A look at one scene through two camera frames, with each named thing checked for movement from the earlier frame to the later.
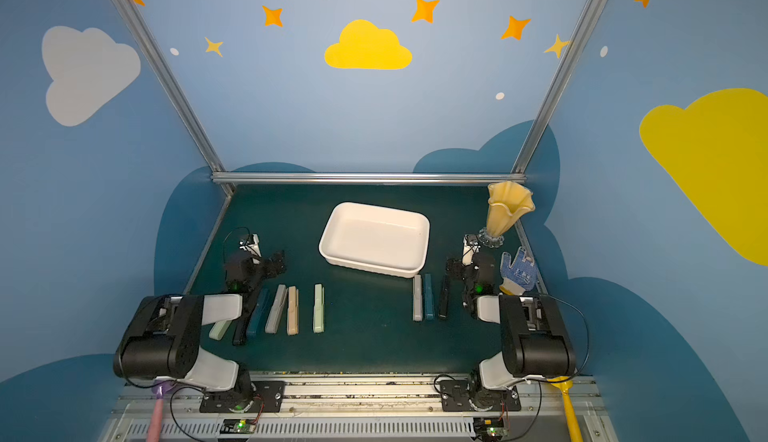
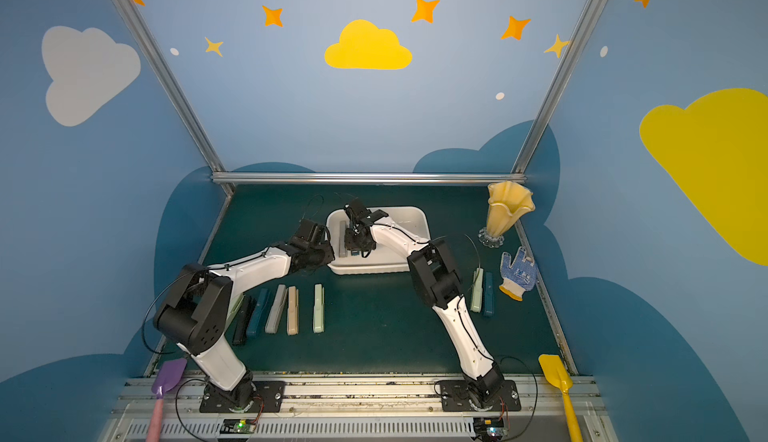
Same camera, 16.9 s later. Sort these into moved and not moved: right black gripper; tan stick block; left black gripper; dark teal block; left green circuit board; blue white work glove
Moved: left black gripper; right black gripper
Not moved: left green circuit board; tan stick block; dark teal block; blue white work glove
